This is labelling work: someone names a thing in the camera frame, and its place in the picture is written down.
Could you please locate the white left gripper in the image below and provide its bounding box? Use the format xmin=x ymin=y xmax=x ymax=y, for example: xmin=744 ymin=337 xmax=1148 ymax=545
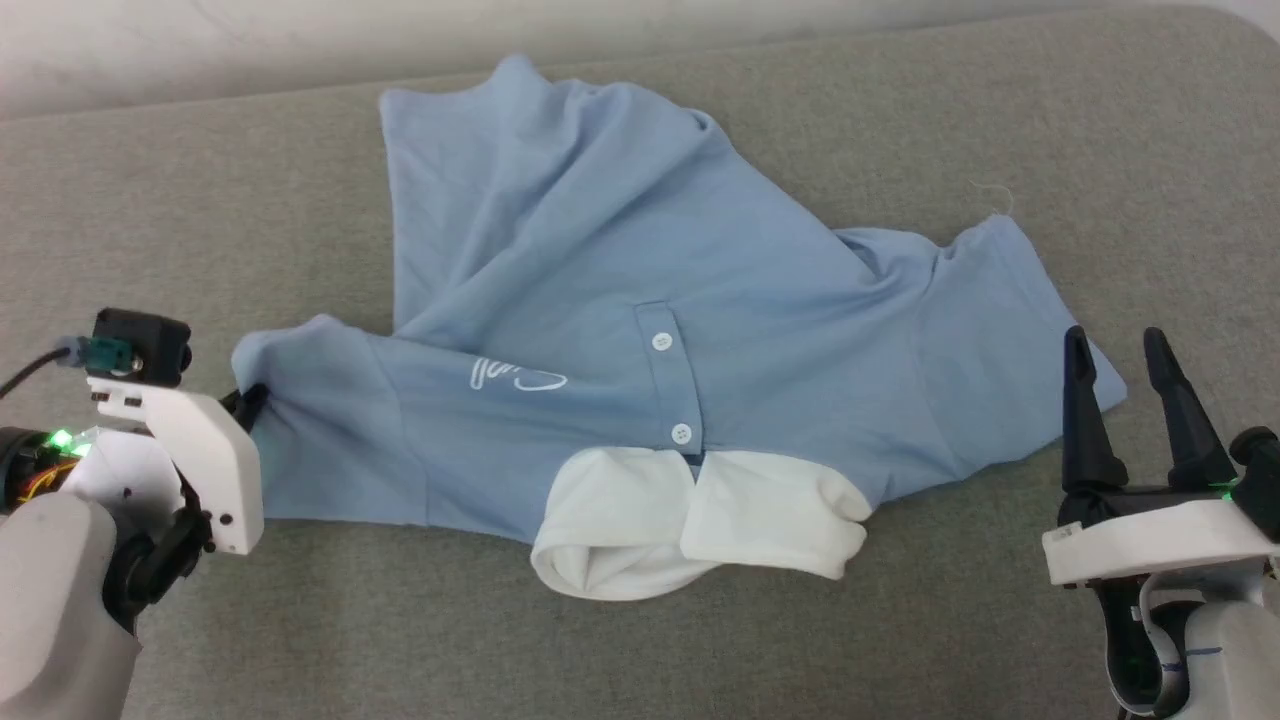
xmin=0 ymin=375 xmax=271 ymax=556

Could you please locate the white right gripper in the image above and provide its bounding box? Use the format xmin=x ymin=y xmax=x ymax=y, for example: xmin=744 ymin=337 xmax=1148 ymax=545
xmin=1042 ymin=325 xmax=1280 ymax=591

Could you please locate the light blue polo shirt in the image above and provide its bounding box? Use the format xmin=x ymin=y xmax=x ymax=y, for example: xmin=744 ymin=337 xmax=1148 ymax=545
xmin=232 ymin=55 xmax=1129 ymax=603

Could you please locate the grey fabric sofa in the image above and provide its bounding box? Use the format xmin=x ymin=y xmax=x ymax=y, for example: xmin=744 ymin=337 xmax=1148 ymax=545
xmin=0 ymin=5 xmax=1280 ymax=720

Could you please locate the left cable with teal plug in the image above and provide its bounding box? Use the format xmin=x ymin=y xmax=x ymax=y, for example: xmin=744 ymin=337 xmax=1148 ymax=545
xmin=0 ymin=338 xmax=133 ymax=401

